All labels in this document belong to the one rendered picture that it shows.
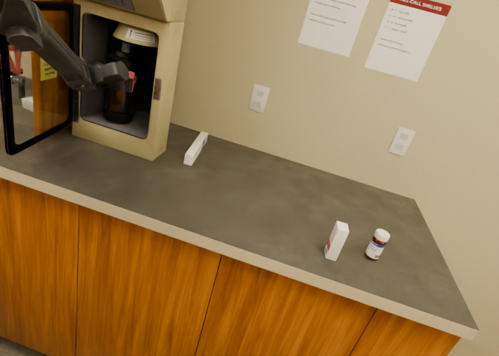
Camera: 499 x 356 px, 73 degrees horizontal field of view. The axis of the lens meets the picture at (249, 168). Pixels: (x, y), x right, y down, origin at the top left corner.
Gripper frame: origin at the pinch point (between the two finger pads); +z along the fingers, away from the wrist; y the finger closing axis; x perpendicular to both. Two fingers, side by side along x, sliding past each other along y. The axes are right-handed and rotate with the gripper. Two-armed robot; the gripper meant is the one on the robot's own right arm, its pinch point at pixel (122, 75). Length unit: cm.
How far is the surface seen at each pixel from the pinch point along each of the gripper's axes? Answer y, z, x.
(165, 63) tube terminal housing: -17.8, -9.2, -9.4
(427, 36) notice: -101, 26, -40
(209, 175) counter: -38.9, -5.3, 25.1
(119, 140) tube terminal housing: -4.8, -6.5, 21.1
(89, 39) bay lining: 10.3, -4.8, -9.6
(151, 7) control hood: -13.9, -16.4, -24.3
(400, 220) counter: -112, 3, 24
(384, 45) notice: -88, 27, -33
